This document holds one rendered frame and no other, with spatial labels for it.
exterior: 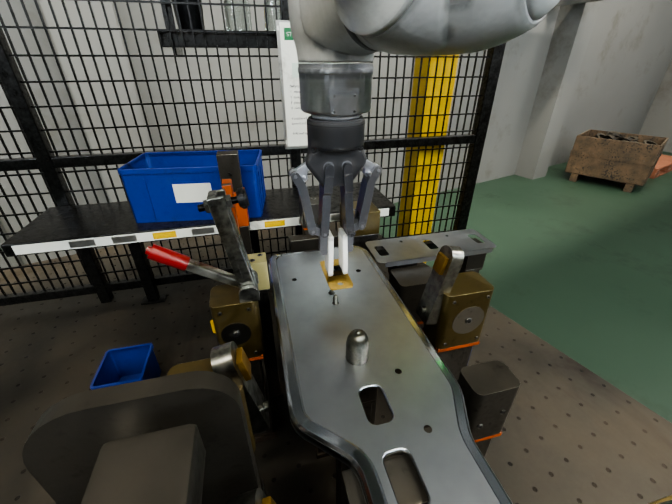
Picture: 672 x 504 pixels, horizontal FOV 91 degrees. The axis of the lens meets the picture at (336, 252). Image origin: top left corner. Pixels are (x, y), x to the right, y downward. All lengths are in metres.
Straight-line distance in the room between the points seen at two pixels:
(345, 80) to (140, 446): 0.37
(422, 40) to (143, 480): 0.32
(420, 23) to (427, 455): 0.40
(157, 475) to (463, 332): 0.51
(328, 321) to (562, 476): 0.53
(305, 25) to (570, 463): 0.85
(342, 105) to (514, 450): 0.71
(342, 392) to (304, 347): 0.09
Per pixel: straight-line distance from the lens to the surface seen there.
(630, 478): 0.92
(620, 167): 5.31
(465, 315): 0.60
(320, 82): 0.41
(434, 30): 0.28
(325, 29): 0.39
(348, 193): 0.48
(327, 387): 0.46
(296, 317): 0.56
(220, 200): 0.46
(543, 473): 0.84
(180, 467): 0.22
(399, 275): 0.70
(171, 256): 0.51
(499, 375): 0.54
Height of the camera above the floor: 1.37
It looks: 30 degrees down
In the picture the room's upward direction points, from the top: straight up
